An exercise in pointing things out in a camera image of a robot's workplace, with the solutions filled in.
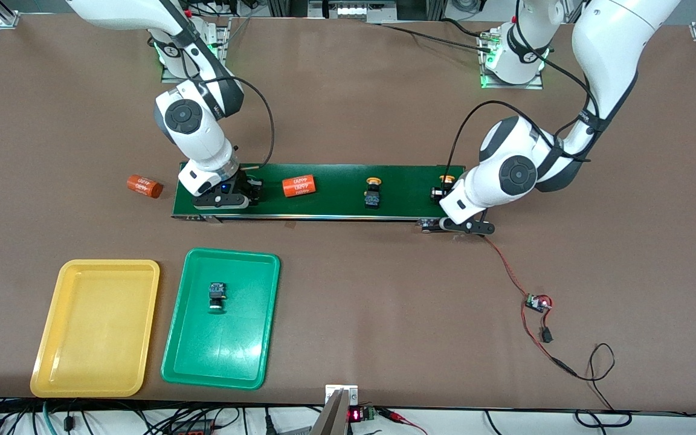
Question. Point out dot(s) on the yellow push button switch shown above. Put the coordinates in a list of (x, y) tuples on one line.
[(373, 193), (446, 179)]

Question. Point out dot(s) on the orange 4680 cylinder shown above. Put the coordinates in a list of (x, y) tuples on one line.
[(298, 186), (144, 186)]

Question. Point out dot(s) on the green push button switch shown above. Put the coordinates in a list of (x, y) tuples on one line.
[(217, 296)]

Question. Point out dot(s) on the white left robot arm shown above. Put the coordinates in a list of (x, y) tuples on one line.
[(517, 175)]

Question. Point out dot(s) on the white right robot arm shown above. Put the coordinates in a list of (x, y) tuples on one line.
[(185, 118)]

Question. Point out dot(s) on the green conveyor belt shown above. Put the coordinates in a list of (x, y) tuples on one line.
[(336, 205)]

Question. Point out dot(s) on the small motor controller board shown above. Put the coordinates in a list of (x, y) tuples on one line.
[(536, 302)]

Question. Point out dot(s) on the green plastic tray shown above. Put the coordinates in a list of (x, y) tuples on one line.
[(233, 350)]

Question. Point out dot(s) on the white power strip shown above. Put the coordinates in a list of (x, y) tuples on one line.
[(348, 9)]

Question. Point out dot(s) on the yellow plastic tray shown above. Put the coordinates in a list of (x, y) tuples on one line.
[(97, 329)]

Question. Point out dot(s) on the white mounting plate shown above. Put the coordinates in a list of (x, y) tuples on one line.
[(354, 393)]

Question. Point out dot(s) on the red clip lead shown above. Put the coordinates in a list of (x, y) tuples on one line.
[(402, 420)]

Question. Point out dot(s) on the red digit display module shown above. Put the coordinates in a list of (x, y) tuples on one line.
[(360, 415)]

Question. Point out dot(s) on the orange device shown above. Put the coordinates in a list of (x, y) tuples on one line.
[(191, 429)]

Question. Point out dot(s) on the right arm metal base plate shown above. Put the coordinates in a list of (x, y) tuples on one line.
[(225, 66)]

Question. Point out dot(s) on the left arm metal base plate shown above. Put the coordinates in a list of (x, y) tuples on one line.
[(532, 84)]

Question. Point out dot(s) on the grey metal camera bracket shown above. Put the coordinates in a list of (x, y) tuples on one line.
[(331, 417)]

